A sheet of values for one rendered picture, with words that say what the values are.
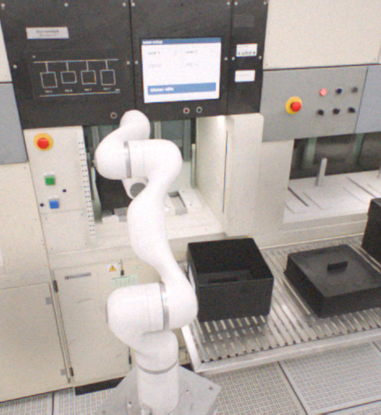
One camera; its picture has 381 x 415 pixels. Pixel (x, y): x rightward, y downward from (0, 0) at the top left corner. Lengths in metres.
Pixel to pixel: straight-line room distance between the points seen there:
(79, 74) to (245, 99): 0.61
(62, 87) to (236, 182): 0.75
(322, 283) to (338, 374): 0.96
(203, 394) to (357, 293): 0.68
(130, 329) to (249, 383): 1.41
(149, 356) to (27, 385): 1.25
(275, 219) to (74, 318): 1.02
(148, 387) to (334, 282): 0.82
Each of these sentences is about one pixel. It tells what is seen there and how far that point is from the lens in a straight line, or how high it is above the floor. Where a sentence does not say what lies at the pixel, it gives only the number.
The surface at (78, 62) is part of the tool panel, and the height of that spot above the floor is 1.62.
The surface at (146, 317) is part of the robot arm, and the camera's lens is 1.04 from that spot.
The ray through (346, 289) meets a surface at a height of 0.86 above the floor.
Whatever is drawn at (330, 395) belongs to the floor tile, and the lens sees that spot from 2.44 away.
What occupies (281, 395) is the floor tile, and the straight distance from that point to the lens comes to 2.38.
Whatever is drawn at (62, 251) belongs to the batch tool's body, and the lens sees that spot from 1.81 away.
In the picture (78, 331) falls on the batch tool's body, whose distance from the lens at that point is 2.08.
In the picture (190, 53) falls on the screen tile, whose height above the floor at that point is 1.63.
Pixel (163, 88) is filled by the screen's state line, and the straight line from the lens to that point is 1.56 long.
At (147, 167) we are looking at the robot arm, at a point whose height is 1.43.
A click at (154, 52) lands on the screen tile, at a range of 1.54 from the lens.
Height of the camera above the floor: 1.86
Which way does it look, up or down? 29 degrees down
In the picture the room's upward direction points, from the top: straight up
